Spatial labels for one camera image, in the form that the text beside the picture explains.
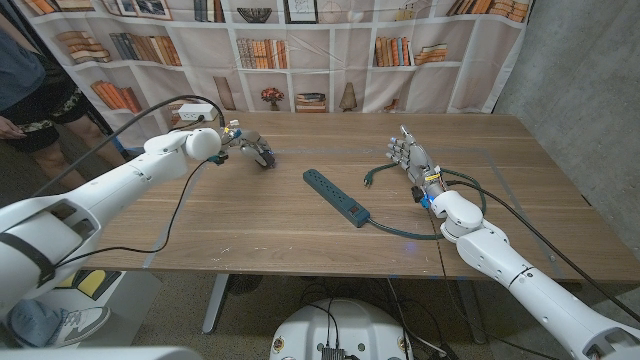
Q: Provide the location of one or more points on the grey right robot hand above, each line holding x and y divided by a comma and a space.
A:
417, 162

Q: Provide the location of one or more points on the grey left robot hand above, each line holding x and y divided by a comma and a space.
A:
247, 142

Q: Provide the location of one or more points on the black power adapter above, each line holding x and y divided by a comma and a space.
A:
270, 160

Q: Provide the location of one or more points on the green power strip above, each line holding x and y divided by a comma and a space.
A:
335, 196

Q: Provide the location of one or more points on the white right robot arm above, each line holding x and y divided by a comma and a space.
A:
495, 255

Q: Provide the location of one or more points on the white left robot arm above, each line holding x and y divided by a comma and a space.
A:
100, 195

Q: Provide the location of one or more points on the grey tape outline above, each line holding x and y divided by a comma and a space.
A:
360, 149

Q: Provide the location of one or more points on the white outlet box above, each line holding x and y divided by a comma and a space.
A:
192, 112

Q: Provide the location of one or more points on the printed bookshelf backdrop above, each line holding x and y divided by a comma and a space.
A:
325, 65

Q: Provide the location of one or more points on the black round floor fan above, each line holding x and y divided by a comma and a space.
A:
245, 284

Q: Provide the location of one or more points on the grey table leg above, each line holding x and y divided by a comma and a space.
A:
216, 305
472, 315

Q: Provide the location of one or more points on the white robot torso base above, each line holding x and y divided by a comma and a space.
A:
350, 330

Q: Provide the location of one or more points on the white floor board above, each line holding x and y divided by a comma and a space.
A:
135, 305

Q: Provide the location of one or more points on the yellow and black foot pedal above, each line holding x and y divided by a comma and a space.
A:
92, 282

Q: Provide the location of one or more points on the standing person in dark shorts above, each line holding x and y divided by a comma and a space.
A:
20, 75

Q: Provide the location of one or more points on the seated person in jeans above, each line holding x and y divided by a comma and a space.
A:
80, 320

